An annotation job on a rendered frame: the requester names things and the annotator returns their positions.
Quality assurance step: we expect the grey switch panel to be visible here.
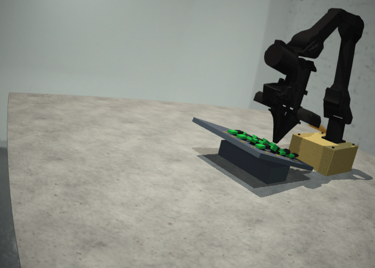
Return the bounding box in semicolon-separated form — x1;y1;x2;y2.
192;117;314;184

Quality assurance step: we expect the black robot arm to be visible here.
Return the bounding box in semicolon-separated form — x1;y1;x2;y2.
263;8;364;144

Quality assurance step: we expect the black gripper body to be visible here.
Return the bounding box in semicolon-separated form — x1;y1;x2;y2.
254;77;321;128

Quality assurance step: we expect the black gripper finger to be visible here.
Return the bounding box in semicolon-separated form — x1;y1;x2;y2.
274;114;301;144
268;109;281;142

